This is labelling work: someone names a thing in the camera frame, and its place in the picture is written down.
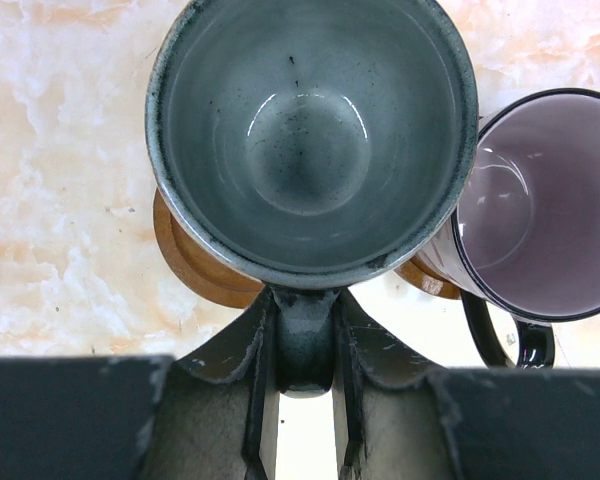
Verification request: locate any grey green mug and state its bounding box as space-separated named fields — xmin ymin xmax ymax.
xmin=145 ymin=1 xmax=478 ymax=396

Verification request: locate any dark wooden coaster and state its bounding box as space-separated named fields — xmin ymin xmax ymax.
xmin=153 ymin=190 xmax=263 ymax=309
xmin=395 ymin=257 xmax=461 ymax=300

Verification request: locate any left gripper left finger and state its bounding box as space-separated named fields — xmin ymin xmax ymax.
xmin=140 ymin=288 xmax=279 ymax=479

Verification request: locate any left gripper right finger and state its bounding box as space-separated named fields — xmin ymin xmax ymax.
xmin=332 ymin=290 xmax=456 ymax=479

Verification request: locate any purple glass cup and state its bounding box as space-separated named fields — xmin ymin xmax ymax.
xmin=417 ymin=88 xmax=600 ymax=368

